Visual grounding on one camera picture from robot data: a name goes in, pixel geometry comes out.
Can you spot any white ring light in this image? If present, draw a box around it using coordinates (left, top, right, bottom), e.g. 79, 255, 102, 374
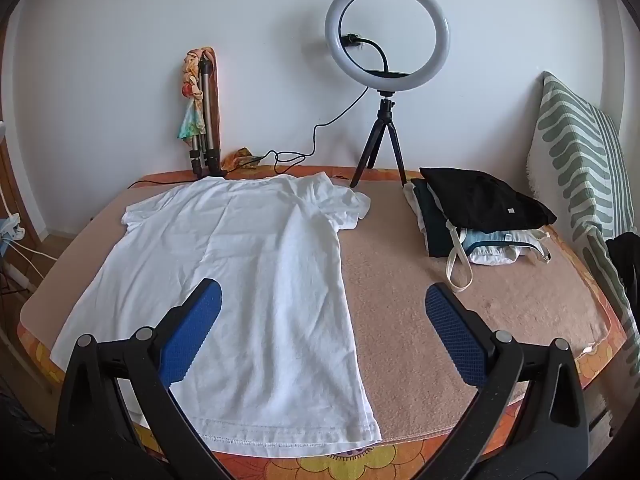
325, 0, 452, 95

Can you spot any orange dotted cloth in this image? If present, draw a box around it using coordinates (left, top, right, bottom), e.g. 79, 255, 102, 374
221, 147, 261, 171

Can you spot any white power strip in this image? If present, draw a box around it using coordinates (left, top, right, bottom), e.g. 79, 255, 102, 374
0, 212, 26, 241

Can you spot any colourful tie-dye scarf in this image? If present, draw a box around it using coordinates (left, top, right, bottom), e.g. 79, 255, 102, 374
176, 47, 211, 140

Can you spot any white folded garment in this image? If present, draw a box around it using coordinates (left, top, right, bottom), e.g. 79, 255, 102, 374
402, 180, 431, 236

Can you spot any black mini tripod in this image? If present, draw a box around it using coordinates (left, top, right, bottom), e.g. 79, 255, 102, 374
350, 91, 408, 188

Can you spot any green white patterned pillow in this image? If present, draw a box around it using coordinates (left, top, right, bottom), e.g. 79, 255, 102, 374
525, 71, 640, 341

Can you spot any white t-shirt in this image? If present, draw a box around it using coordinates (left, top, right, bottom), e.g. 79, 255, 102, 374
49, 172, 382, 448

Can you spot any orange floral bedsheet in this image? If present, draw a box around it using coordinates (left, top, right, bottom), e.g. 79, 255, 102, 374
15, 162, 640, 480

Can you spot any silver folded tripod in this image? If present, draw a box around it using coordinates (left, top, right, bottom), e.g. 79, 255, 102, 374
187, 55, 223, 178

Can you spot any white cable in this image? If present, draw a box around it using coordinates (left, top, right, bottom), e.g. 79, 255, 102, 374
0, 237, 58, 262

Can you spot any dark cloth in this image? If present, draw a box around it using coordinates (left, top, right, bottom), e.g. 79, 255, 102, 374
605, 232, 640, 306

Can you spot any light blue garment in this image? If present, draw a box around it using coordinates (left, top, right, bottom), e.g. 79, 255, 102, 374
460, 227, 526, 256

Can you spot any black power cable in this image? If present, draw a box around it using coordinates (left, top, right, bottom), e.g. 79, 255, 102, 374
129, 86, 371, 189

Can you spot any black folded garment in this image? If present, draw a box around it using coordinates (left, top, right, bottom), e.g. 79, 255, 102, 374
419, 166, 558, 235

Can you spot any dark green folded garment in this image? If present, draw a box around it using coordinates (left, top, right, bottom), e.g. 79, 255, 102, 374
412, 180, 463, 258

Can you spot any orange patterned cloth strip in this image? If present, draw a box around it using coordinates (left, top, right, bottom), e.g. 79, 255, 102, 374
207, 46, 224, 161

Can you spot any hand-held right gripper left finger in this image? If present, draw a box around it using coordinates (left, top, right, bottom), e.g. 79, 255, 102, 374
50, 278, 236, 480

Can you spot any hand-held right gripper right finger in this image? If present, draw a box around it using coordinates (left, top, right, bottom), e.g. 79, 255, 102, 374
425, 282, 591, 480

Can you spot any white garment with dark trim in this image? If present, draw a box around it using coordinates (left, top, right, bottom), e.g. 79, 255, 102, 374
462, 230, 553, 267

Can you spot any cream fabric strap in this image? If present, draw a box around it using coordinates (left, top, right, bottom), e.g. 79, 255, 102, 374
446, 220, 475, 291

